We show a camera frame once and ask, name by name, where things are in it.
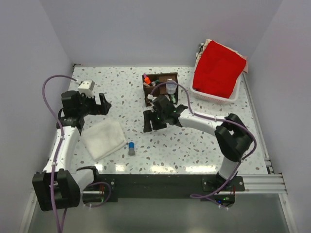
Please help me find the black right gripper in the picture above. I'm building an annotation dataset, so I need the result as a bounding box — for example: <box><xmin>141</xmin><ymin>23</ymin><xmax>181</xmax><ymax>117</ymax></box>
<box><xmin>144</xmin><ymin>108</ymin><xmax>168</xmax><ymax>132</ymax></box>

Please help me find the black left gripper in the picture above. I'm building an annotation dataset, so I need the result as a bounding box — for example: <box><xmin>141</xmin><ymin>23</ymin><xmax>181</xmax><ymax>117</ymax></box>
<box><xmin>77</xmin><ymin>92</ymin><xmax>111</xmax><ymax>117</ymax></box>

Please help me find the green translucent cap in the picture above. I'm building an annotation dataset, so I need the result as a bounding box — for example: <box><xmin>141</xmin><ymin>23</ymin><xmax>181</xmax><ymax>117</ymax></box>
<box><xmin>171</xmin><ymin>95</ymin><xmax>176</xmax><ymax>103</ymax></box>

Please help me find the brown wooden desk organizer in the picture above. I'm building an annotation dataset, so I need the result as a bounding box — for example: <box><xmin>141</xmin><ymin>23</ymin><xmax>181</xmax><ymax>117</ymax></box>
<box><xmin>142</xmin><ymin>72</ymin><xmax>179</xmax><ymax>107</ymax></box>

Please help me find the blue grey stamp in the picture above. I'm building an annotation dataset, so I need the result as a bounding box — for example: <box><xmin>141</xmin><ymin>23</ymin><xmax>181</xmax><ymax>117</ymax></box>
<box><xmin>128</xmin><ymin>142</ymin><xmax>135</xmax><ymax>156</ymax></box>

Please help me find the clear jar of paperclips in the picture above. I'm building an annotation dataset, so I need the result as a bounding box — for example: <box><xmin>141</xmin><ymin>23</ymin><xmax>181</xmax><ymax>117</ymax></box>
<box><xmin>165</xmin><ymin>81</ymin><xmax>177</xmax><ymax>95</ymax></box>

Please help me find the orange capped black highlighter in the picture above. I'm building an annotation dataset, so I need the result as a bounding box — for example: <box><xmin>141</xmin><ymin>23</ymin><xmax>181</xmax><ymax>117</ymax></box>
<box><xmin>144</xmin><ymin>77</ymin><xmax>151</xmax><ymax>84</ymax></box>

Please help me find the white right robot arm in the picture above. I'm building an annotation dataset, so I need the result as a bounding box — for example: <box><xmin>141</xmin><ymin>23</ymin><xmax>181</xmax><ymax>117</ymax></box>
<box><xmin>143</xmin><ymin>96</ymin><xmax>255</xmax><ymax>191</ymax></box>

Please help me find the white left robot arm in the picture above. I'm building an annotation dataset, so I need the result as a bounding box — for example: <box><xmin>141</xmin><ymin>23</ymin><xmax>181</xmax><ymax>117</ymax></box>
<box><xmin>32</xmin><ymin>91</ymin><xmax>111</xmax><ymax>211</ymax></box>

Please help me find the white folded towel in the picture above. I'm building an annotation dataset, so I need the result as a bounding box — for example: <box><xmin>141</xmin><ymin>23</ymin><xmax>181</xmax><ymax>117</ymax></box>
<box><xmin>81</xmin><ymin>118</ymin><xmax>127</xmax><ymax>161</ymax></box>

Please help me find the white plastic basket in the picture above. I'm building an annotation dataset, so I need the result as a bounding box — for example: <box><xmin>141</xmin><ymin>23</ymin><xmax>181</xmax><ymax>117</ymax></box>
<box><xmin>190</xmin><ymin>73</ymin><xmax>243</xmax><ymax>105</ymax></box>

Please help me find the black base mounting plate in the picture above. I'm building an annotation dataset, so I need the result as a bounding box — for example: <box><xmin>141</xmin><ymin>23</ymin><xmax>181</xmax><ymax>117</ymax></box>
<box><xmin>72</xmin><ymin>173</ymin><xmax>244</xmax><ymax>208</ymax></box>

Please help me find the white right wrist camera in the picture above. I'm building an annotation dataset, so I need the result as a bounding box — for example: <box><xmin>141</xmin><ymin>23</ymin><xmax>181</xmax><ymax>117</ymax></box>
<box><xmin>147</xmin><ymin>94</ymin><xmax>156</xmax><ymax>100</ymax></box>

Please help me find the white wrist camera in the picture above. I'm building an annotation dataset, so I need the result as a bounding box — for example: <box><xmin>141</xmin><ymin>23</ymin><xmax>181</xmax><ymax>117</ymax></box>
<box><xmin>147</xmin><ymin>94</ymin><xmax>156</xmax><ymax>100</ymax></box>
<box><xmin>78</xmin><ymin>80</ymin><xmax>95</xmax><ymax>98</ymax></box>

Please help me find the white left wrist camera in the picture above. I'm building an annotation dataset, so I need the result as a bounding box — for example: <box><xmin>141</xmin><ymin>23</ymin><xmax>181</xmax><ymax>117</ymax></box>
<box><xmin>78</xmin><ymin>80</ymin><xmax>95</xmax><ymax>98</ymax></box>

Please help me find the aluminium frame rail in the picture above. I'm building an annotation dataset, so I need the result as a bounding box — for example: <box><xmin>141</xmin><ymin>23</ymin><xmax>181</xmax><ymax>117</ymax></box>
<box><xmin>242</xmin><ymin>73</ymin><xmax>287</xmax><ymax>195</ymax></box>

